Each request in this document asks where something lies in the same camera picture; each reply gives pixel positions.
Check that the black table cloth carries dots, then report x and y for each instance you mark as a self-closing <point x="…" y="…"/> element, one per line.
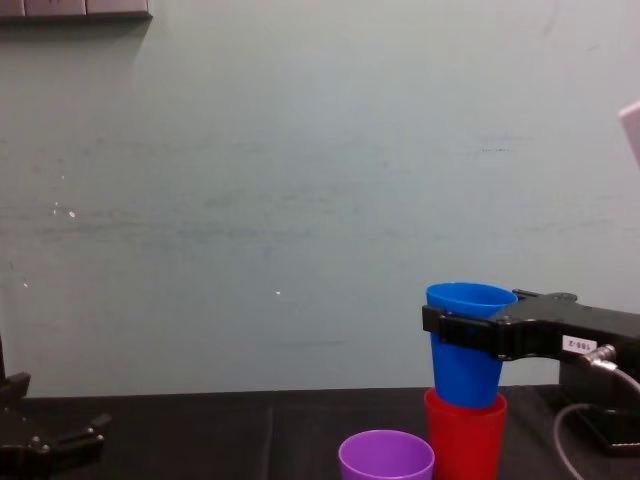
<point x="225" y="440"/>

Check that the blue plastic cup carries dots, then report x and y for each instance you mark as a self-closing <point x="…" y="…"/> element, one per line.
<point x="465" y="375"/>

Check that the red plastic cup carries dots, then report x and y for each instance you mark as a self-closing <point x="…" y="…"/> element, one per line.
<point x="465" y="440"/>

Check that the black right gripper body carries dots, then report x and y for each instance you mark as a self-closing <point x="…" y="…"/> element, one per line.
<point x="540" y="325"/>

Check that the flat black device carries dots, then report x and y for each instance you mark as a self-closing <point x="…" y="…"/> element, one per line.
<point x="610" y="430"/>

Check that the purple plastic cup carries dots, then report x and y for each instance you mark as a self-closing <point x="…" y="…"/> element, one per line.
<point x="385" y="452"/>

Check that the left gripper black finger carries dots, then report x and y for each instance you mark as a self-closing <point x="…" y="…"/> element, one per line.
<point x="15" y="387"/>
<point x="80" y="437"/>

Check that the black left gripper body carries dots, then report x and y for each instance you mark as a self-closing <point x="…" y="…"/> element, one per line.
<point x="20" y="450"/>

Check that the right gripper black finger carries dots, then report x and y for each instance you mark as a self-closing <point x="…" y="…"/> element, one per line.
<point x="460" y="330"/>
<point x="525" y="295"/>

